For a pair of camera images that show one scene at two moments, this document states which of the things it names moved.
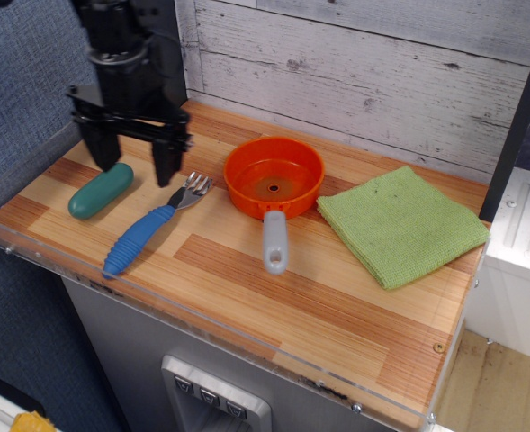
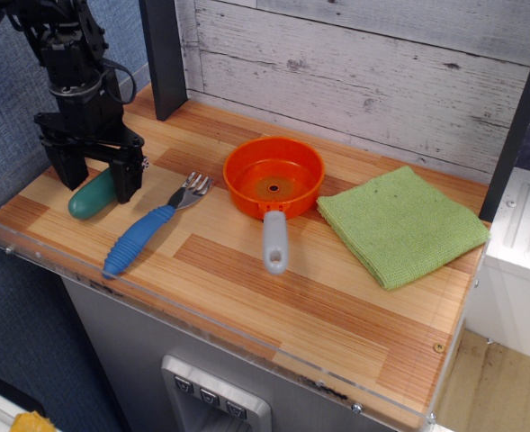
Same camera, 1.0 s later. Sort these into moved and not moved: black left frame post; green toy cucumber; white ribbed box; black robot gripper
Moved: black robot gripper
Not moved: black left frame post; white ribbed box; green toy cucumber
